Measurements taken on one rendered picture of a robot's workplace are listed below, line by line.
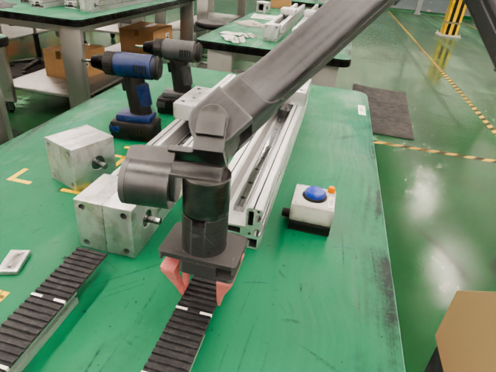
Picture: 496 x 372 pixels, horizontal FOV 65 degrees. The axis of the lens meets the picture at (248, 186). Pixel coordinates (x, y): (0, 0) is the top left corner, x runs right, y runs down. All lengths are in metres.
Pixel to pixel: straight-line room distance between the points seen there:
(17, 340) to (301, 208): 0.48
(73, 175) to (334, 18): 0.58
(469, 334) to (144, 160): 0.43
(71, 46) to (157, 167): 2.67
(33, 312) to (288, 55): 0.46
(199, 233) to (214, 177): 0.07
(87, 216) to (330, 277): 0.41
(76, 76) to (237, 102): 2.72
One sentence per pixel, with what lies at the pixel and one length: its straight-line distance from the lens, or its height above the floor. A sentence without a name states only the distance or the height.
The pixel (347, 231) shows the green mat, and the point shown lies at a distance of 0.79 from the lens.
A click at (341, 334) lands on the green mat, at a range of 0.60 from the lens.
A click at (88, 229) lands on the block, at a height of 0.82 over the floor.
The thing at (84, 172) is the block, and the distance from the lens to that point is 0.86.
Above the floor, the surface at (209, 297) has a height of 0.81.
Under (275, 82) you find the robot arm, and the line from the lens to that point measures 0.48.
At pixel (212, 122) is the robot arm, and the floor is 1.06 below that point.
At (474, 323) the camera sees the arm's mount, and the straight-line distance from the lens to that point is 0.55.
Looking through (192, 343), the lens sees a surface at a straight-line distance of 0.52.
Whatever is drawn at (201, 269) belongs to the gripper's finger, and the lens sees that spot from 0.49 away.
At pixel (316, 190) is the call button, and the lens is 0.75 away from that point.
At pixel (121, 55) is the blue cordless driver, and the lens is 1.04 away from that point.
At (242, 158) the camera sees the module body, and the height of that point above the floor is 0.86.
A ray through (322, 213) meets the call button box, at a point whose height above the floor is 0.83.
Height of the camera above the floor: 1.23
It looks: 30 degrees down
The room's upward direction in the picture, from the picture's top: 6 degrees clockwise
